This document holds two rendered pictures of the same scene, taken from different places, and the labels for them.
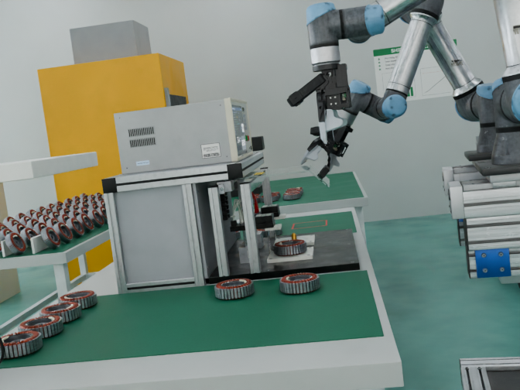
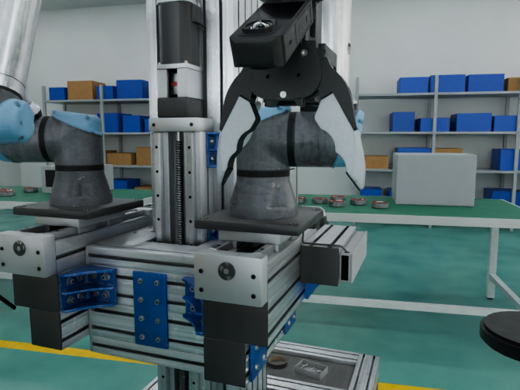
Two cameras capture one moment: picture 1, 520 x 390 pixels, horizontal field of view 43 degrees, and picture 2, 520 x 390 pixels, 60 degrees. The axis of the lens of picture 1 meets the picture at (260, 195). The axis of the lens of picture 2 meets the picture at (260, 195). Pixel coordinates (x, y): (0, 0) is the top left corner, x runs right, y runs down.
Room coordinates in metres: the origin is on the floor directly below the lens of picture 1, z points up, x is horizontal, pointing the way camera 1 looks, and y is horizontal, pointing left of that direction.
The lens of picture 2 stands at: (1.71, 0.25, 1.20)
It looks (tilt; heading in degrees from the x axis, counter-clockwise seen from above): 7 degrees down; 276
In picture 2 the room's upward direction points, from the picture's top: straight up
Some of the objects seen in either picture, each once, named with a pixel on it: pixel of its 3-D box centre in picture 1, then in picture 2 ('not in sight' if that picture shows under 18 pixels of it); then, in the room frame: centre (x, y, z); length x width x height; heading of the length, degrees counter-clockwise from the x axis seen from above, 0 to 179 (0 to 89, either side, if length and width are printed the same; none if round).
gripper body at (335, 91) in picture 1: (331, 88); (294, 47); (1.73, -0.22, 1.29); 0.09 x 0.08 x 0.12; 76
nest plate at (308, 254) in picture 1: (291, 254); not in sight; (2.21, -0.08, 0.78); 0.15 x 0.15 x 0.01; 83
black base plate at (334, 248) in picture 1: (289, 252); not in sight; (2.33, -0.08, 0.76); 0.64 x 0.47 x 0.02; 173
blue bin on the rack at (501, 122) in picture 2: not in sight; (504, 124); (-0.88, -6.03, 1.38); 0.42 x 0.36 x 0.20; 81
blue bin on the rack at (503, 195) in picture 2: not in sight; (501, 198); (-0.90, -6.02, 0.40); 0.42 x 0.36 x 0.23; 84
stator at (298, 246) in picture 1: (289, 247); not in sight; (2.21, -0.08, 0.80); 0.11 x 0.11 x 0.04
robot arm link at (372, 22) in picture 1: (360, 22); not in sight; (1.73, -0.31, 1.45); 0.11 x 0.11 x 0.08; 84
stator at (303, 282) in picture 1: (299, 283); not in sight; (1.82, -0.08, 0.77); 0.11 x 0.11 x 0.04
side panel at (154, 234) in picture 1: (155, 239); not in sight; (2.05, 0.34, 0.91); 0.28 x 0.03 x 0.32; 83
